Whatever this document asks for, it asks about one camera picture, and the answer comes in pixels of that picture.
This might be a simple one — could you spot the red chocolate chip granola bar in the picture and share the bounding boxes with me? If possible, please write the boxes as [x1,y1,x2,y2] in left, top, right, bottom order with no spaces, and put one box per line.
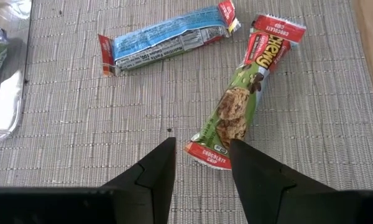
[183,14,308,171]

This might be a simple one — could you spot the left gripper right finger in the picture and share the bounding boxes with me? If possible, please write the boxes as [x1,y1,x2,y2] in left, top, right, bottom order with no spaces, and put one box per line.
[229,138,336,224]

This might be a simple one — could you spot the clear plastic bin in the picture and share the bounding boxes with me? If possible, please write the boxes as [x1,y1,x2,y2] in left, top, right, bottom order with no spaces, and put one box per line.
[0,0,34,144]

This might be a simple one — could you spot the grey woven placemat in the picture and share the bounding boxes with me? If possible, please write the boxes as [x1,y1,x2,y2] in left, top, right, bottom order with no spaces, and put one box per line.
[0,0,373,224]

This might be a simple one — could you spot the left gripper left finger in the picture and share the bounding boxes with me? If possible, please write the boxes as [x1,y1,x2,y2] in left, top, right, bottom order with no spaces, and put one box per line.
[102,137,177,224]

